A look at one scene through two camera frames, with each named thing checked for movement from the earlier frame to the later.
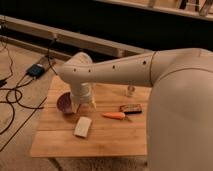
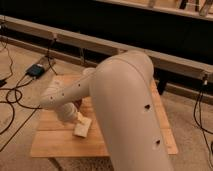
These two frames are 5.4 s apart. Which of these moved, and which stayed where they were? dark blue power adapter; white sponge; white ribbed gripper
Moved: white ribbed gripper
Stayed: dark blue power adapter; white sponge
